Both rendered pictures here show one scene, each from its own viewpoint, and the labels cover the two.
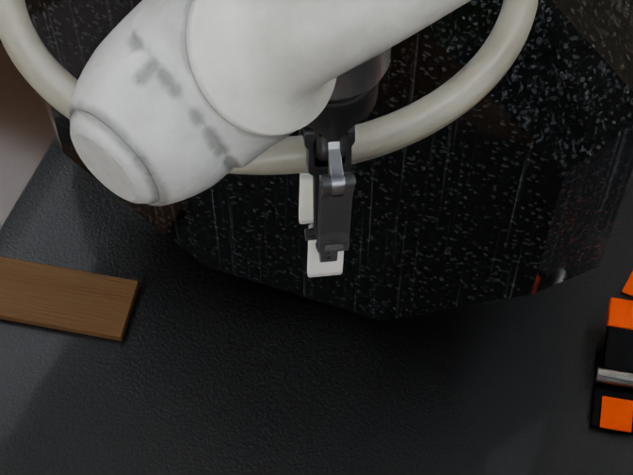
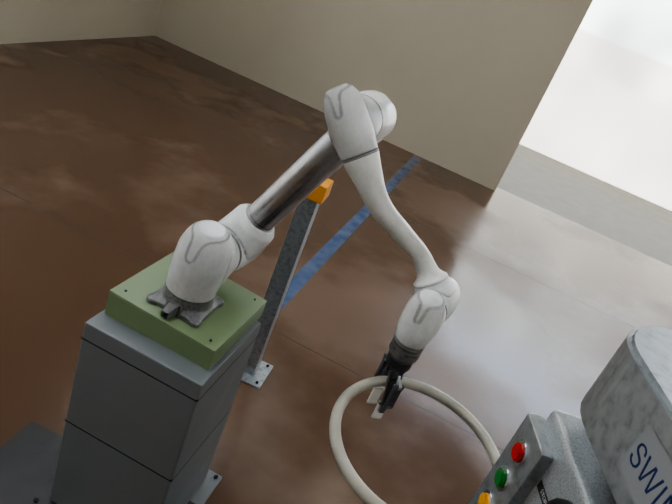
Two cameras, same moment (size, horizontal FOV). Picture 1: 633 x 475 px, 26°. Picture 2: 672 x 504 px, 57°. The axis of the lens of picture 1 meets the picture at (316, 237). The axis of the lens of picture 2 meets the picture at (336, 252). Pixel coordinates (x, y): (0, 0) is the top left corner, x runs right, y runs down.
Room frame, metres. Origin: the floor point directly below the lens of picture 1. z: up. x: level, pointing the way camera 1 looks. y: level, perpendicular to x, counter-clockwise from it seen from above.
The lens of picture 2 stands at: (1.97, -0.66, 2.00)
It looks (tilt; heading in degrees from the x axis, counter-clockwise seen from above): 26 degrees down; 165
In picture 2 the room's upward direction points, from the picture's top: 22 degrees clockwise
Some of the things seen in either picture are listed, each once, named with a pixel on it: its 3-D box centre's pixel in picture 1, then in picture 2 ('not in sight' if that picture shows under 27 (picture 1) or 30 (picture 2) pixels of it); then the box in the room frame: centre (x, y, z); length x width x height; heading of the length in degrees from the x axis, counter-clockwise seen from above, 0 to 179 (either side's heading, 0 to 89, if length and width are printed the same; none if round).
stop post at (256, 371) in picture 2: not in sight; (280, 281); (-0.44, -0.19, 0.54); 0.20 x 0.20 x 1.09; 69
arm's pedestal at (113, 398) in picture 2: not in sight; (153, 413); (0.37, -0.61, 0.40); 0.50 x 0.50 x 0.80; 65
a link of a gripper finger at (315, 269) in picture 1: (325, 250); (375, 394); (0.60, -0.01, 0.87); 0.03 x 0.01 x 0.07; 98
